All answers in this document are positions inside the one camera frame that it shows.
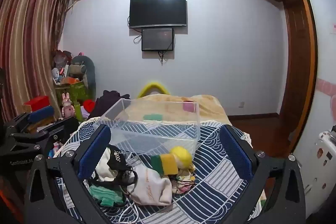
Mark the white drawstring bag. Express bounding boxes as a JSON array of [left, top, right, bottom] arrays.
[[128, 164, 173, 206]]

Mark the white suitcase with stickers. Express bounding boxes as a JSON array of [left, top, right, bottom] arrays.
[[304, 124, 336, 215]]

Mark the blue patterned blanket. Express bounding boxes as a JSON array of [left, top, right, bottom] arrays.
[[56, 119, 266, 224]]

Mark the white sliding wardrobe door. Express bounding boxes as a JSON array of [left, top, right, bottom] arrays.
[[293, 0, 336, 215]]

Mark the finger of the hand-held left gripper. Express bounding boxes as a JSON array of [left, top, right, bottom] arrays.
[[14, 117, 80, 154], [4, 105, 55, 136]]

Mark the white cable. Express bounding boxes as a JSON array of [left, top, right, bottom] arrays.
[[117, 200, 143, 224]]

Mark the yellow blanket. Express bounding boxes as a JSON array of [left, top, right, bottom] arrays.
[[123, 94, 233, 126]]

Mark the pink bunny toy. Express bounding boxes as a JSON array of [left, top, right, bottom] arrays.
[[61, 92, 75, 118]]

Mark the wooden door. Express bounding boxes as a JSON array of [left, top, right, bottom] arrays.
[[278, 0, 319, 159]]

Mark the red hat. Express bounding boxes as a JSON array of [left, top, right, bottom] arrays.
[[83, 99, 96, 112]]

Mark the black lace cloth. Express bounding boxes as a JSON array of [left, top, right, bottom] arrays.
[[91, 145, 138, 188]]

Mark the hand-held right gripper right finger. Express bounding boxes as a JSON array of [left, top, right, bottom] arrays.
[[219, 124, 306, 224]]

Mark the dark clothing pile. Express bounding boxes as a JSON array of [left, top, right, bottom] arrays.
[[93, 90, 131, 118]]

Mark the cream white cloth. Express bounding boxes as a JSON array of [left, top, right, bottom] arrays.
[[94, 147, 116, 183]]

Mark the green patterned box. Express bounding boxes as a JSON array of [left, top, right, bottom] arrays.
[[55, 81, 91, 109]]

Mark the black wall television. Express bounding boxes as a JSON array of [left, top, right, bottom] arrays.
[[129, 0, 188, 29]]

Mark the clear plastic box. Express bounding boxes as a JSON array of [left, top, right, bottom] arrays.
[[98, 98, 201, 159]]

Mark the pile of toys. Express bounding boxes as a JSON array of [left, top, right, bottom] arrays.
[[51, 49, 80, 86]]

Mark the yellow and green sponge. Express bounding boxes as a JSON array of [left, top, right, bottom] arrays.
[[150, 153, 179, 176]]

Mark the floral cloth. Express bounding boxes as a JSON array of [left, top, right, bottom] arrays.
[[171, 164, 196, 194]]

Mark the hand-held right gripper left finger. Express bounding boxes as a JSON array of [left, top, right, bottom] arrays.
[[24, 124, 116, 224]]

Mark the yellow plush ball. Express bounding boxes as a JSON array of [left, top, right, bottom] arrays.
[[170, 147, 193, 168]]

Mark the green knitted cloth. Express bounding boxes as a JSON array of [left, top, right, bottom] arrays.
[[88, 183, 127, 208]]

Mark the yellow curved cushion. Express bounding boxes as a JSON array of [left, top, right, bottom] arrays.
[[137, 80, 169, 98]]

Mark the striped red curtain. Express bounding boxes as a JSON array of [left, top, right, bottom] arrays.
[[0, 0, 73, 122]]

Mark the green bottle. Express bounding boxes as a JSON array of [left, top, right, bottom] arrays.
[[74, 102, 83, 121]]

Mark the red box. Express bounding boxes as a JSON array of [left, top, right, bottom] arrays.
[[23, 96, 50, 112]]

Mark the small black monitor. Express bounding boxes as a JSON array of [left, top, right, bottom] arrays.
[[141, 27, 175, 52]]

